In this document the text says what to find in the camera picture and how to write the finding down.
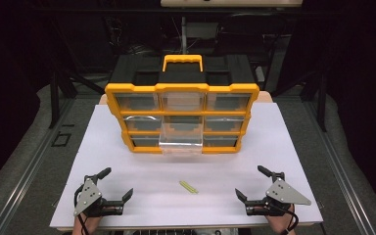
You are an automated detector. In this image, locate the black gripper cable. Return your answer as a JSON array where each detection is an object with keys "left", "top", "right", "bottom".
[
  {"left": 273, "top": 201, "right": 300, "bottom": 235},
  {"left": 73, "top": 185, "right": 90, "bottom": 235}
]

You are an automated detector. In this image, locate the black frame leg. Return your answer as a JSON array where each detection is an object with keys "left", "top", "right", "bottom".
[{"left": 48, "top": 69, "right": 61, "bottom": 129}]

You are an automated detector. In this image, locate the metal stand pole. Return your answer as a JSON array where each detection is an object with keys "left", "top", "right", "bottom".
[{"left": 180, "top": 16, "right": 188, "bottom": 55}]

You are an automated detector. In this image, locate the person's left hand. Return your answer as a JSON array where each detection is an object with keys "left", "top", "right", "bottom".
[{"left": 71, "top": 213, "right": 103, "bottom": 235}]

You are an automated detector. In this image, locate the set of closed clear drawers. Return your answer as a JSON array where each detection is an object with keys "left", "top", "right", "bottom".
[{"left": 114, "top": 92, "right": 253, "bottom": 148}]

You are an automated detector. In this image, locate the metal floor rail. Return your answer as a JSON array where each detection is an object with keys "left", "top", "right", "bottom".
[
  {"left": 302, "top": 101, "right": 376, "bottom": 235},
  {"left": 0, "top": 97, "right": 76, "bottom": 235}
]

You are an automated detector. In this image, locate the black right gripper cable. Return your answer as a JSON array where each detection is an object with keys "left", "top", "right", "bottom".
[{"left": 273, "top": 201, "right": 300, "bottom": 235}]

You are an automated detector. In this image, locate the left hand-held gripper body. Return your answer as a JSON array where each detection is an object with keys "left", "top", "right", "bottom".
[{"left": 73, "top": 174, "right": 125, "bottom": 218}]

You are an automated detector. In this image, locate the person's right hand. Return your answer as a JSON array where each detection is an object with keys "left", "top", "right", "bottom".
[{"left": 265, "top": 204, "right": 298, "bottom": 235}]

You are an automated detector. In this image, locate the yellow and black drawer organizer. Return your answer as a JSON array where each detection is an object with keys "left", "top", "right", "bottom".
[{"left": 104, "top": 54, "right": 260, "bottom": 155}]

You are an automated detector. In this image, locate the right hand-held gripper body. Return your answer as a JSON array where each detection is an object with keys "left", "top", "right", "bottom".
[{"left": 245, "top": 171, "right": 312, "bottom": 217}]

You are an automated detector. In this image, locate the clear plastic drawer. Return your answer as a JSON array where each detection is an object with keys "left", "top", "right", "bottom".
[{"left": 158, "top": 115, "right": 205, "bottom": 156}]

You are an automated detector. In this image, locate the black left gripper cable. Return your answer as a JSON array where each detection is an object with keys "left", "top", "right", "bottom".
[{"left": 73, "top": 185, "right": 90, "bottom": 235}]

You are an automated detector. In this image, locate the yellow-green stick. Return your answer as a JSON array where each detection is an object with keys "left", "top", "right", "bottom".
[{"left": 178, "top": 180, "right": 199, "bottom": 195}]

